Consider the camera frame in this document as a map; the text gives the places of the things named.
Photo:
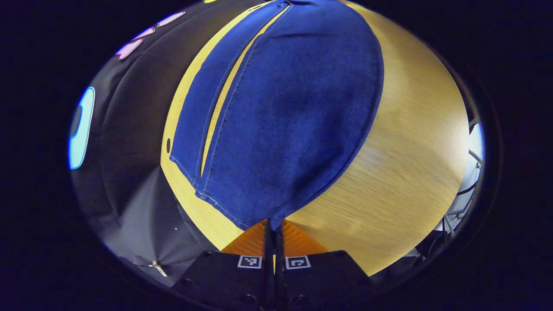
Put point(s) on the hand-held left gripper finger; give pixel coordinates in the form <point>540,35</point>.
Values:
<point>269,259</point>
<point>279,259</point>

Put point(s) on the black backdrop cloth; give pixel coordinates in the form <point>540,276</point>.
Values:
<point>129,121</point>

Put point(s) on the silver metal clip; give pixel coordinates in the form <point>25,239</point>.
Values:
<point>158,268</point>

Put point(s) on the blue denim jeans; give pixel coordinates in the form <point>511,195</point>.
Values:
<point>293,121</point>

